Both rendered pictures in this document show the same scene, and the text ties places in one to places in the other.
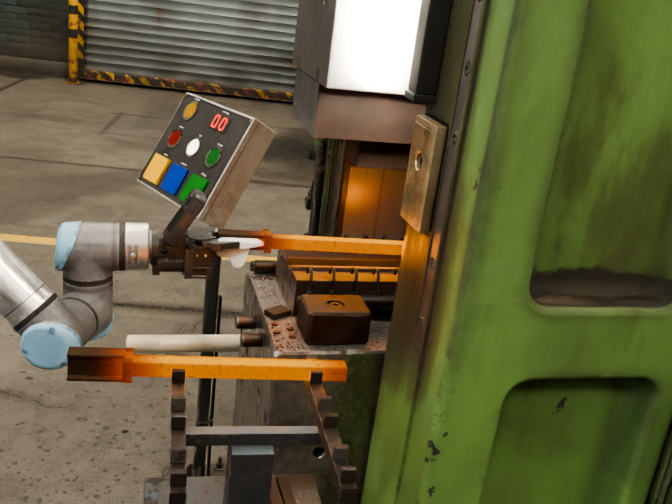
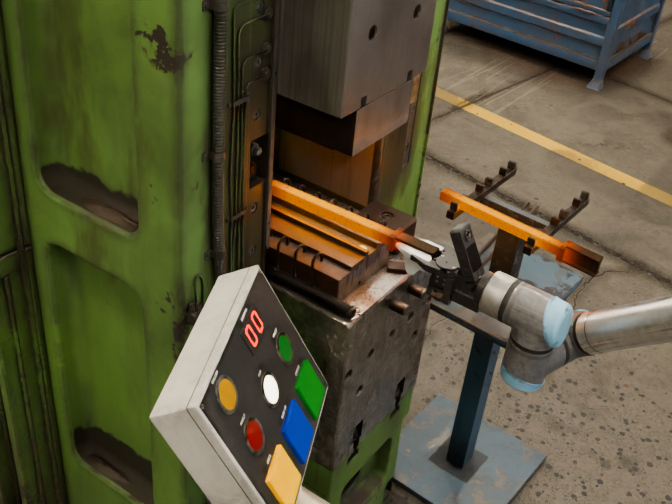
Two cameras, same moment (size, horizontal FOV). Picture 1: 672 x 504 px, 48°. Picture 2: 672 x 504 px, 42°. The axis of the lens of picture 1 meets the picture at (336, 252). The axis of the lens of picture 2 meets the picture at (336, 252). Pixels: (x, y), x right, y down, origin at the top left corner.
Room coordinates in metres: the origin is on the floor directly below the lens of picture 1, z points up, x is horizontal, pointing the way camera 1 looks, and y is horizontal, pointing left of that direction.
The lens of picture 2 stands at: (2.48, 1.20, 2.07)
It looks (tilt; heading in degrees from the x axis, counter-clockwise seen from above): 35 degrees down; 229
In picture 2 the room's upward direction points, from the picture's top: 6 degrees clockwise
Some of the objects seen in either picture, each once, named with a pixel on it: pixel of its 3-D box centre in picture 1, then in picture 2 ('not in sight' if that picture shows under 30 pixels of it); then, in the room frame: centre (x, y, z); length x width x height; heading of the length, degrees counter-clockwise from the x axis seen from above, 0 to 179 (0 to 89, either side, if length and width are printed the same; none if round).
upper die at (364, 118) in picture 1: (408, 109); (296, 83); (1.48, -0.10, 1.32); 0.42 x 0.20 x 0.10; 107
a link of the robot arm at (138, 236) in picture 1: (138, 247); (498, 294); (1.31, 0.37, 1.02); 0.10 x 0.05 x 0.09; 17
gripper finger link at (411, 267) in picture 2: not in sight; (411, 261); (1.39, 0.20, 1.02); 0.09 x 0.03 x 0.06; 110
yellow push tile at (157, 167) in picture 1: (157, 169); (281, 479); (1.92, 0.50, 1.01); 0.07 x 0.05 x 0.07; 42
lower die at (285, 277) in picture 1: (382, 278); (287, 230); (1.48, -0.10, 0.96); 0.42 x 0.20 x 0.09; 107
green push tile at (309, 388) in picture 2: (195, 190); (308, 389); (1.77, 0.37, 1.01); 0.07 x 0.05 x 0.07; 42
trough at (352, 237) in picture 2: (388, 267); (294, 213); (1.46, -0.11, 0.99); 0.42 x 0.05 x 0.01; 107
